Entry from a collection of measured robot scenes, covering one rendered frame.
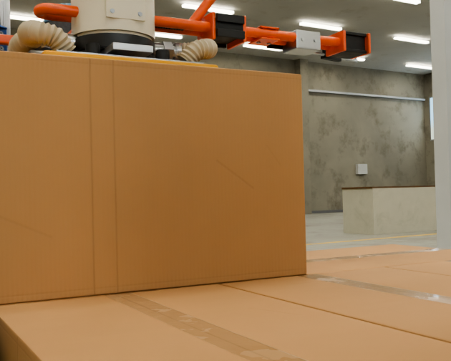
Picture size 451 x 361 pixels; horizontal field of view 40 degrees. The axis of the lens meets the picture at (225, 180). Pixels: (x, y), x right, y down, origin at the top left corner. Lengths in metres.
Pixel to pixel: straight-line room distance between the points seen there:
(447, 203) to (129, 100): 3.29
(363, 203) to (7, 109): 9.24
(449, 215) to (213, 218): 3.14
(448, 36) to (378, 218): 6.02
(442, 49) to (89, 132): 3.43
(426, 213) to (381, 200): 1.03
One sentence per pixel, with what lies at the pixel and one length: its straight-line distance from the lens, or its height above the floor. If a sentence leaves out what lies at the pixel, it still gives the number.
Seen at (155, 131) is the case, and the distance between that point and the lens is 1.12.
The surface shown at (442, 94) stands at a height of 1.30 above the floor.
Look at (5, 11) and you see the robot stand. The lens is 2.05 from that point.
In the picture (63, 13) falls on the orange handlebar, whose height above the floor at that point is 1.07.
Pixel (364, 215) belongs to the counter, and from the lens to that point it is 10.11.
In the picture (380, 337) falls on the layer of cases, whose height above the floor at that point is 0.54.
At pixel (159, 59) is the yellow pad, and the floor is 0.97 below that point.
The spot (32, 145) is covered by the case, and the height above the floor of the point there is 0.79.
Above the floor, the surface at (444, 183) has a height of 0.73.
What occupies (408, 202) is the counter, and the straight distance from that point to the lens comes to 10.50.
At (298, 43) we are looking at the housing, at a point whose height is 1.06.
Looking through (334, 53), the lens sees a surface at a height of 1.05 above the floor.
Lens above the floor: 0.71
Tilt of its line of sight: 1 degrees up
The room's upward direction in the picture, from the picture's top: 1 degrees counter-clockwise
